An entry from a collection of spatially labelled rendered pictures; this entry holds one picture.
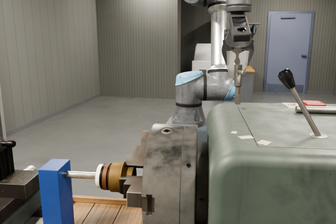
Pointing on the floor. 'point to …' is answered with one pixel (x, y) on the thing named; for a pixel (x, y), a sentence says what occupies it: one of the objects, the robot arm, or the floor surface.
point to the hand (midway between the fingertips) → (236, 76)
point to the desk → (246, 86)
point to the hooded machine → (202, 58)
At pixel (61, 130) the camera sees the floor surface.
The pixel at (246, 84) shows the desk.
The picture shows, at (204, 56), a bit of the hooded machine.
